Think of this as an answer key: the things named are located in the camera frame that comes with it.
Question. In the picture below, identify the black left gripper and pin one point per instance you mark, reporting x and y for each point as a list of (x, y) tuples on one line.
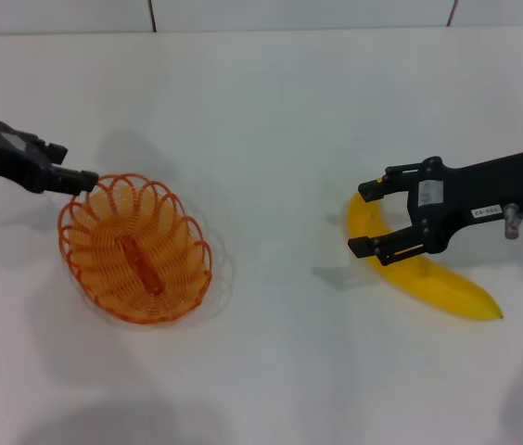
[(6, 160)]

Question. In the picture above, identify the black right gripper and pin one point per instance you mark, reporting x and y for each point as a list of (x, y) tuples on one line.
[(465, 194)]

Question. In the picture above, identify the yellow banana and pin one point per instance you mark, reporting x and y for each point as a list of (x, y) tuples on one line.
[(433, 278)]

